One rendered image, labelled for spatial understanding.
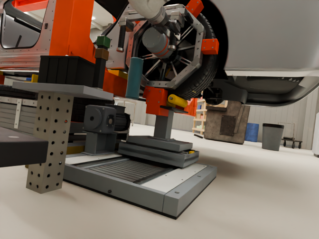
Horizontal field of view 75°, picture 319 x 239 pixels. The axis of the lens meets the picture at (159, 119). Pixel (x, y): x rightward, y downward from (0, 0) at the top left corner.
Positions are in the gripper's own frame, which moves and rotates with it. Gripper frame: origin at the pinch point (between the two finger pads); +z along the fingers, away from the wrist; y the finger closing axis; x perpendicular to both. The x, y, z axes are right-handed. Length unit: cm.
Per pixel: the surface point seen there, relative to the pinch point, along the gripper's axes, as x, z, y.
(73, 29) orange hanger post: 1, -14, -60
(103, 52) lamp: -23.9, -40.2, -10.2
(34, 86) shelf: -40, -47, -38
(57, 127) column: -56, -40, -30
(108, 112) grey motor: -46, 3, -39
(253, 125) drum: -19, 821, 30
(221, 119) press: -20, 501, -49
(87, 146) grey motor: -70, 4, -54
